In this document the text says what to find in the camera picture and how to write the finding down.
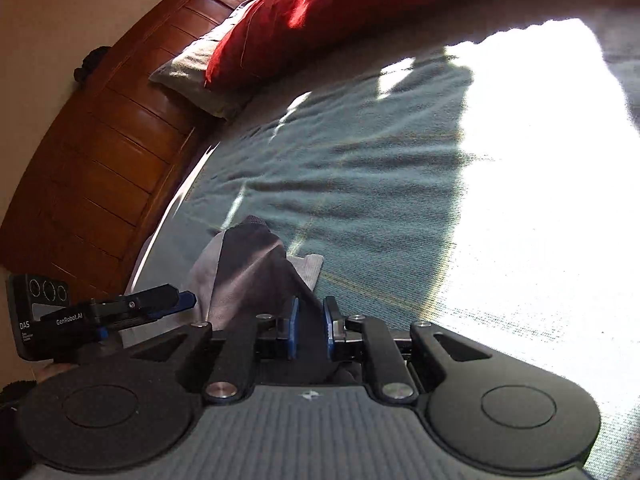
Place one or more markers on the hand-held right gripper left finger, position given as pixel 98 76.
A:
pixel 293 330

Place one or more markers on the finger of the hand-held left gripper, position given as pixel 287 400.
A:
pixel 145 302

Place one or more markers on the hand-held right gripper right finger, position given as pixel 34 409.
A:
pixel 330 330

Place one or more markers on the grey black raglan sweatshirt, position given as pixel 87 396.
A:
pixel 250 280

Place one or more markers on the wooden headboard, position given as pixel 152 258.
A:
pixel 100 160

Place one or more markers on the green plaid blanket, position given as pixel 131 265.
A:
pixel 350 160

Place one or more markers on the grey pillow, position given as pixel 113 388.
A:
pixel 195 75

